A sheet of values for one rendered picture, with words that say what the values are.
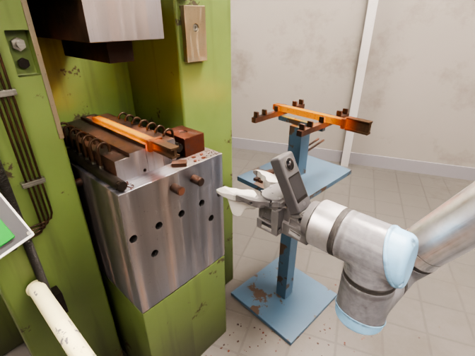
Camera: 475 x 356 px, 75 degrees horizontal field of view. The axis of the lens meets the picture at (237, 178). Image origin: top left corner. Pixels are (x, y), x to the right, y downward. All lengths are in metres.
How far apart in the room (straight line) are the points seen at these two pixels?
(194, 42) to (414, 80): 2.35
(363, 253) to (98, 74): 1.13
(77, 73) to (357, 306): 1.16
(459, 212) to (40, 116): 0.92
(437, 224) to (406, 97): 2.60
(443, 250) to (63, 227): 0.95
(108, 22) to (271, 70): 2.51
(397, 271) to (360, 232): 0.08
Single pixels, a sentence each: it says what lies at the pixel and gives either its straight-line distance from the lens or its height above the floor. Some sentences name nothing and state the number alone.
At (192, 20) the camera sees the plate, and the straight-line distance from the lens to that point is 1.13.
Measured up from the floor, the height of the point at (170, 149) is 1.01.
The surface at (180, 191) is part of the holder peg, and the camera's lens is 0.91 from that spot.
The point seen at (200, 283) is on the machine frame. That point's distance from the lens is 1.25.
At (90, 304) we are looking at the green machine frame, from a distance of 1.27.
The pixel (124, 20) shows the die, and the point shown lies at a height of 1.31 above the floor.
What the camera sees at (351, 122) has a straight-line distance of 1.13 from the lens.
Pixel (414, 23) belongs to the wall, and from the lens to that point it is 3.11.
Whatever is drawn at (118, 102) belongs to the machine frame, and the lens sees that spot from 1.40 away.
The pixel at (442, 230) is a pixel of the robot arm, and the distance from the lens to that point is 0.63.
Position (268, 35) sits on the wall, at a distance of 3.20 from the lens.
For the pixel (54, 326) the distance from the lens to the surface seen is 0.97.
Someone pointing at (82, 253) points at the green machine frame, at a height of 0.65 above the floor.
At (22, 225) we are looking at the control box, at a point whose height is 0.98.
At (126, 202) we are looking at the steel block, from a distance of 0.87.
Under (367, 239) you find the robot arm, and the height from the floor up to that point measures 1.01.
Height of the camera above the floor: 1.32
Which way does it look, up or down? 28 degrees down
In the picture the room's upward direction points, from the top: straight up
